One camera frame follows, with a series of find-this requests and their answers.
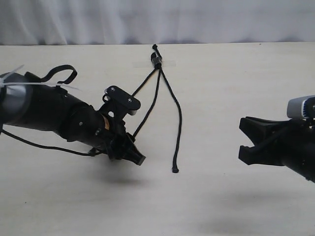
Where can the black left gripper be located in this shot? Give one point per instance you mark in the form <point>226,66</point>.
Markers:
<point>119,145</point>

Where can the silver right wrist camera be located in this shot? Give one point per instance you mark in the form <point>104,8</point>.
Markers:
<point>301,108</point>

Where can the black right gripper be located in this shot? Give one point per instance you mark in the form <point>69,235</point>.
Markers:
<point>294,148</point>

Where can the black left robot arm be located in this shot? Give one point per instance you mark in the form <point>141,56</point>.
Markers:
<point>28,103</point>

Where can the white zip tie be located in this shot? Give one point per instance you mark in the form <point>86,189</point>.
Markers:
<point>14,79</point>

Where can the white curtain backdrop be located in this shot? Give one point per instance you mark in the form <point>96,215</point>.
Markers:
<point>68,22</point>

